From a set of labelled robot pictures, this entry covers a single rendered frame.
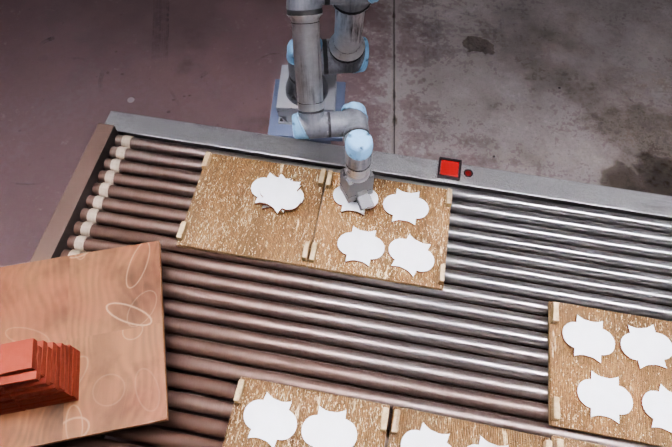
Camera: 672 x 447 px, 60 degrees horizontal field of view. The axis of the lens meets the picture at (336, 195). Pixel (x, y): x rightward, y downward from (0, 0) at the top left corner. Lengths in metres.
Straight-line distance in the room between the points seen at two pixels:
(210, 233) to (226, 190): 0.16
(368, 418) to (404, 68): 2.34
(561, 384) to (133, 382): 1.13
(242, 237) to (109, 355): 0.51
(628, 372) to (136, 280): 1.38
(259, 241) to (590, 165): 2.06
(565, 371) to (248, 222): 1.02
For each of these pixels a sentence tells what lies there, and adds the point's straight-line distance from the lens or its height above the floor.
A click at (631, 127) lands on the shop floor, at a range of 3.63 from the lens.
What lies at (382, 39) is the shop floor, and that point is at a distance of 3.70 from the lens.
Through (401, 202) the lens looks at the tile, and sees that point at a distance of 1.88.
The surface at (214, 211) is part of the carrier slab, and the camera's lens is 1.90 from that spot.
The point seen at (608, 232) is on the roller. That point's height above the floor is 0.91.
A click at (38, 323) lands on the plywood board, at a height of 1.04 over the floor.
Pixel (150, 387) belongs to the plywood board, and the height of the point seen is 1.04.
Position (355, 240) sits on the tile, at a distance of 1.81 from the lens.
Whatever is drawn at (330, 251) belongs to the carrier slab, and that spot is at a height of 0.94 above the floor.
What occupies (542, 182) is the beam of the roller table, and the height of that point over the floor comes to 0.91.
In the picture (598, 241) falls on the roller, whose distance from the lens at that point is 2.02.
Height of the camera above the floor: 2.56
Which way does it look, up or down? 59 degrees down
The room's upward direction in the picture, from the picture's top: 1 degrees clockwise
